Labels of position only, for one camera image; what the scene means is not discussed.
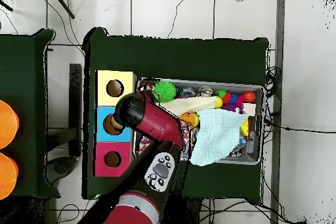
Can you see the grey floor stand base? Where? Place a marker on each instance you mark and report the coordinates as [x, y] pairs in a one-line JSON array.
[[62, 169]]

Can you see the small orange ball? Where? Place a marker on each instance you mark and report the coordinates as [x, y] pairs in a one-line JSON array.
[[249, 97]]

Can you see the black upright panel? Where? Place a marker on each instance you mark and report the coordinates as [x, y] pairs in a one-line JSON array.
[[75, 108]]

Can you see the black rod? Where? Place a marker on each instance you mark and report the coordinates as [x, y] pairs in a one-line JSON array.
[[5, 5], [62, 4]]

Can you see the orange round bowl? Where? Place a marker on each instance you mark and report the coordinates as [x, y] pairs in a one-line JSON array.
[[6, 176], [6, 124]]

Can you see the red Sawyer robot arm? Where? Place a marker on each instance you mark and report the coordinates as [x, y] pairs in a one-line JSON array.
[[155, 121]]

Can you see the mint green waffle cloth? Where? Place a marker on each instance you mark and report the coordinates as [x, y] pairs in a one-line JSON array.
[[215, 137]]

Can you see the dark green covered side table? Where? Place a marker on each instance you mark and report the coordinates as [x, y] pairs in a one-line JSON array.
[[26, 77]]

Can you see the plain wooden block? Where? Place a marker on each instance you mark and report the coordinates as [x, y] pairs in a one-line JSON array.
[[249, 109]]

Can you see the green spiky ball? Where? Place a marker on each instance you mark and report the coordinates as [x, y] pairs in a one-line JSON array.
[[164, 91]]

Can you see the yellow ball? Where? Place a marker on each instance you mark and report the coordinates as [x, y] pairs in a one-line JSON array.
[[218, 102]]

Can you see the clear mesh bin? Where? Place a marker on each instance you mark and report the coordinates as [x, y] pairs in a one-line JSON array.
[[257, 153]]

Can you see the cream yellow cloth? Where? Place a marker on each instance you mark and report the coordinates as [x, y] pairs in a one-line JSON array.
[[186, 106]]

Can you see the dark green table cloth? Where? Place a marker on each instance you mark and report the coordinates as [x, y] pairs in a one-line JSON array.
[[173, 56]]

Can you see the wooden box with three holes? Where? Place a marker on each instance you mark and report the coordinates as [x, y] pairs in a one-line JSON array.
[[105, 145]]

